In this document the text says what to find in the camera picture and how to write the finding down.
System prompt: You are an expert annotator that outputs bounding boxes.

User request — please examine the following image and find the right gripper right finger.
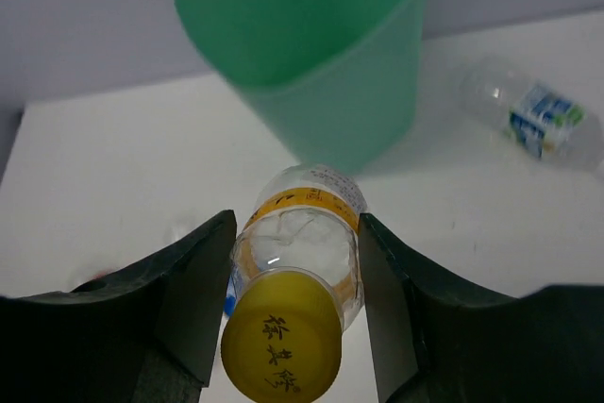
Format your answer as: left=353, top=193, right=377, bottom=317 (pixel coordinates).
left=359, top=213, right=603, bottom=402

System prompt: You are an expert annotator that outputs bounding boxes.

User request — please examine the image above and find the clear bottle blue label white cap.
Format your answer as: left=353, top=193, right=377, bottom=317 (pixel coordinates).
left=223, top=277, right=237, bottom=317

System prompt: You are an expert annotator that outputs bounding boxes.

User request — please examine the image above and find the clear bottle green-blue label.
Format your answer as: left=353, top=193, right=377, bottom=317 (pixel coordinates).
left=459, top=56, right=603, bottom=175

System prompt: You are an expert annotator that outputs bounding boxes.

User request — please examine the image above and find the green plastic bin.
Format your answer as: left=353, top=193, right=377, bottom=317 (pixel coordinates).
left=175, top=0, right=424, bottom=174

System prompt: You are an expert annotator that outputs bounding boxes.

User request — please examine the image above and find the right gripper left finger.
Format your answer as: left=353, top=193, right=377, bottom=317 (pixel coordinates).
left=1, top=210, right=237, bottom=402

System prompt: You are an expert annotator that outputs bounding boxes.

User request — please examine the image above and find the bottle yellow cap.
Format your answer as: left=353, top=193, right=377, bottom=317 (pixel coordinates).
left=220, top=164, right=367, bottom=402

